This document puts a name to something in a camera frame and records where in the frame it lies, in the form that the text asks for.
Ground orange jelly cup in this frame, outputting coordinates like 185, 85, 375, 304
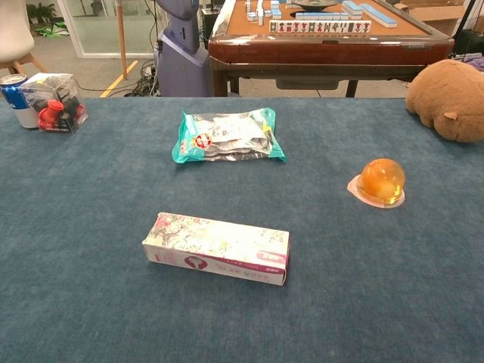
346, 157, 406, 209

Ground floral pink toothpaste box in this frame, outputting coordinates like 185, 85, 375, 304
141, 211, 291, 287

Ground grey ceramic bowl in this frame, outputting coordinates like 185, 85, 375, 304
290, 0, 341, 9

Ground clear box with red toy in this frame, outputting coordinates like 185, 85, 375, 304
18, 72, 89, 134

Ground cardboard box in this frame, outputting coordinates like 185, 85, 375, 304
400, 0, 468, 37

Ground teal clear snack bag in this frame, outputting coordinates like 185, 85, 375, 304
171, 107, 287, 164

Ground blue table cloth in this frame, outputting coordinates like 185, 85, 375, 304
0, 96, 484, 363

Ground brown mahjong table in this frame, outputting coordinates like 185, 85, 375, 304
206, 0, 455, 98

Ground upright mahjong tile row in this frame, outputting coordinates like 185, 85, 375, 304
268, 19, 372, 34

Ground short blue mahjong tile row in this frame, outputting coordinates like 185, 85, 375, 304
295, 11, 351, 21

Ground wooden pole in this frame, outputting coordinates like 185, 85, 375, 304
115, 0, 129, 80

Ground stacked blue mahjong tiles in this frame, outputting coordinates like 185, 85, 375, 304
342, 0, 365, 16

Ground long blue mahjong tile row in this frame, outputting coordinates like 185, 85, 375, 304
361, 2, 399, 28

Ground brown plush toy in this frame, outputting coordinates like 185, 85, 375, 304
405, 58, 484, 144

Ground blue soda can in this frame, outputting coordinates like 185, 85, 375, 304
0, 73, 39, 129

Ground green potted plant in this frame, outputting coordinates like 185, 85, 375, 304
26, 2, 57, 24

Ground black bag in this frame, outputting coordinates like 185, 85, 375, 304
451, 29, 484, 61

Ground white chair with wooden legs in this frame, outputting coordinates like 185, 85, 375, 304
0, 0, 48, 75

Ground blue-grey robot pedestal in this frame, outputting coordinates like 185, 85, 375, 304
154, 0, 211, 98

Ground white power strip with cables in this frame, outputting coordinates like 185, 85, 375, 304
124, 60, 162, 98

